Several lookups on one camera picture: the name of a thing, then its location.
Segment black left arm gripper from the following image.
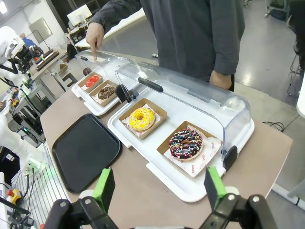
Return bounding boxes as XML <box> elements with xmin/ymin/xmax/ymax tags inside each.
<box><xmin>14</xmin><ymin>44</ymin><xmax>36</xmax><ymax>73</ymax></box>

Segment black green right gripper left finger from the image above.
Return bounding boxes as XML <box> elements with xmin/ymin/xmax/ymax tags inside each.
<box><xmin>44</xmin><ymin>167</ymin><xmax>118</xmax><ymax>229</ymax></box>

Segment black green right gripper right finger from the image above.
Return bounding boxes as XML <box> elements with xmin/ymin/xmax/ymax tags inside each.
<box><xmin>203</xmin><ymin>166</ymin><xmax>279</xmax><ymax>229</ymax></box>

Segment printed paper under rainbow donut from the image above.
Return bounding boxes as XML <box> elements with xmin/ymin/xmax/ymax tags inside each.
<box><xmin>163</xmin><ymin>124</ymin><xmax>222</xmax><ymax>178</ymax></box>

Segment black plastic serving tray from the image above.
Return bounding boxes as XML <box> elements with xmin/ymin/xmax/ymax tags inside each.
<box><xmin>51</xmin><ymin>113</ymin><xmax>123</xmax><ymax>194</ymax></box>

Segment chocolate donut with rainbow sprinkles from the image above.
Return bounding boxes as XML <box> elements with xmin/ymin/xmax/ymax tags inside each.
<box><xmin>169</xmin><ymin>129</ymin><xmax>204</xmax><ymax>160</ymax></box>

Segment cardboard tray under rainbow donut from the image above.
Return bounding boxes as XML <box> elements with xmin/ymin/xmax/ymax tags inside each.
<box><xmin>156</xmin><ymin>120</ymin><xmax>224</xmax><ymax>178</ymax></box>

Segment cardboard tray under red donut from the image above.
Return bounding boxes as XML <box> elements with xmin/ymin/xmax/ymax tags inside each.
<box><xmin>77</xmin><ymin>72</ymin><xmax>104</xmax><ymax>94</ymax></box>

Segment white paper under yellow donut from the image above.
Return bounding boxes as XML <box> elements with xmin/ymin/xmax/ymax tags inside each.
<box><xmin>121</xmin><ymin>103</ymin><xmax>163</xmax><ymax>136</ymax></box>

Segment red glazed donut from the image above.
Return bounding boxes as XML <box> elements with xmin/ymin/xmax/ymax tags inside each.
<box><xmin>85</xmin><ymin>74</ymin><xmax>101</xmax><ymax>88</ymax></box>

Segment yellow glazed sprinkled donut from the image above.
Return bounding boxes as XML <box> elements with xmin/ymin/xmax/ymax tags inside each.
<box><xmin>129</xmin><ymin>107</ymin><xmax>156</xmax><ymax>132</ymax></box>

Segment cardboard tray under drizzle donut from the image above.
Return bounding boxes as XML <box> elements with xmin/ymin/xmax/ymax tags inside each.
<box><xmin>88</xmin><ymin>80</ymin><xmax>119</xmax><ymax>107</ymax></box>

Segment cardboard tray under yellow donut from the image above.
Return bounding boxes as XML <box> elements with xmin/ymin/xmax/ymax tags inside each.
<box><xmin>118</xmin><ymin>97</ymin><xmax>168</xmax><ymax>140</ymax></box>

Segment chocolate donut with white drizzle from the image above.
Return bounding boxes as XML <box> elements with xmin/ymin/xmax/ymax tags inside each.
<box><xmin>97</xmin><ymin>86</ymin><xmax>116</xmax><ymax>100</ymax></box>

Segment person's right hand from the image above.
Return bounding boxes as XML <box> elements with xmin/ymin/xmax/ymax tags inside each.
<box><xmin>85</xmin><ymin>22</ymin><xmax>106</xmax><ymax>63</ymax></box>

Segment person's left hand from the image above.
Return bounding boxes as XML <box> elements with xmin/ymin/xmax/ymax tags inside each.
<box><xmin>209</xmin><ymin>70</ymin><xmax>233</xmax><ymax>91</ymax></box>

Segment background person in blue shirt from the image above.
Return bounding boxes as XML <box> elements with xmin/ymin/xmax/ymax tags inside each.
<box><xmin>20</xmin><ymin>32</ymin><xmax>40</xmax><ymax>50</ymax></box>

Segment background workbench with wooden parts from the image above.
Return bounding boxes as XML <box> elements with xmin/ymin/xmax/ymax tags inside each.
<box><xmin>30</xmin><ymin>48</ymin><xmax>72</xmax><ymax>93</ymax></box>

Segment large white display case base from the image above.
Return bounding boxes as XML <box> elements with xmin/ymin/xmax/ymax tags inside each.
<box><xmin>107</xmin><ymin>97</ymin><xmax>255</xmax><ymax>204</ymax></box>

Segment small white display case base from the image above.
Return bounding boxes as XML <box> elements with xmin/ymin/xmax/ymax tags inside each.
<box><xmin>71</xmin><ymin>71</ymin><xmax>125</xmax><ymax>117</ymax></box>

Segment white monitor on background table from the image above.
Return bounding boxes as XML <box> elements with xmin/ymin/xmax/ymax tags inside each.
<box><xmin>66</xmin><ymin>4</ymin><xmax>93</xmax><ymax>27</ymax></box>

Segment small clear display case lid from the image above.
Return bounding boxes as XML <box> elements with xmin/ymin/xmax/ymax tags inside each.
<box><xmin>74</xmin><ymin>50</ymin><xmax>134</xmax><ymax>97</ymax></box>

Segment yellow red emergency stop button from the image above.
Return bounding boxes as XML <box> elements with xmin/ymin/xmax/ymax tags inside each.
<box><xmin>6</xmin><ymin>188</ymin><xmax>24</xmax><ymax>205</ymax></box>

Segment large clear display case lid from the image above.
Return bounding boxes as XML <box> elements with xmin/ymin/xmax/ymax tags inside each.
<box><xmin>114</xmin><ymin>61</ymin><xmax>252</xmax><ymax>171</ymax></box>

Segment long white background table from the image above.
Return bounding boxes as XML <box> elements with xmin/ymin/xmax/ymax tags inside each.
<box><xmin>75</xmin><ymin>9</ymin><xmax>146</xmax><ymax>49</ymax></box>

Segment person's grey sweater torso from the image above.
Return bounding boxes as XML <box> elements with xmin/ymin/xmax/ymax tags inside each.
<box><xmin>88</xmin><ymin>0</ymin><xmax>246</xmax><ymax>82</ymax></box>

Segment black office chair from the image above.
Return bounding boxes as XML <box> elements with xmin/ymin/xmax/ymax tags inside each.
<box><xmin>286</xmin><ymin>15</ymin><xmax>305</xmax><ymax>99</ymax></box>

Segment metal cart with green bin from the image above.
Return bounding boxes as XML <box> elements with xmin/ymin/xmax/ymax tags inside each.
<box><xmin>263</xmin><ymin>0</ymin><xmax>293</xmax><ymax>20</ymax></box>

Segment grey board on wall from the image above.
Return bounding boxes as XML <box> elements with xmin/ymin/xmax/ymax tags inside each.
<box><xmin>29</xmin><ymin>17</ymin><xmax>53</xmax><ymax>44</ymax></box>

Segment black cables at arm base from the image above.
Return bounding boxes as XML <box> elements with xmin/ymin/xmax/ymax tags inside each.
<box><xmin>14</xmin><ymin>167</ymin><xmax>36</xmax><ymax>210</ymax></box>

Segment black cable on floor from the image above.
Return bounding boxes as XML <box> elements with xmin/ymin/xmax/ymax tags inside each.
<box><xmin>263</xmin><ymin>121</ymin><xmax>286</xmax><ymax>133</ymax></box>

